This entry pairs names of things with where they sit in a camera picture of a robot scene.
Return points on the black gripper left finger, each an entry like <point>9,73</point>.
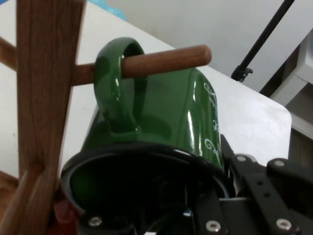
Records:
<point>171,195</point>

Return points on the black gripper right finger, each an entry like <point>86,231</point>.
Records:
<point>276,191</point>

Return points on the green enamel mug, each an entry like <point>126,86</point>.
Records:
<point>168,110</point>

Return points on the black tripod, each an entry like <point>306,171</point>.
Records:
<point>264,36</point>

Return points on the brown wooden mug tree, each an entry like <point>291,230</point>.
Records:
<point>44,73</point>

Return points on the cyan foam mat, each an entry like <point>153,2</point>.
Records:
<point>107,8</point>

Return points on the white furniture frame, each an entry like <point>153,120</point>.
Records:
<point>300,73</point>

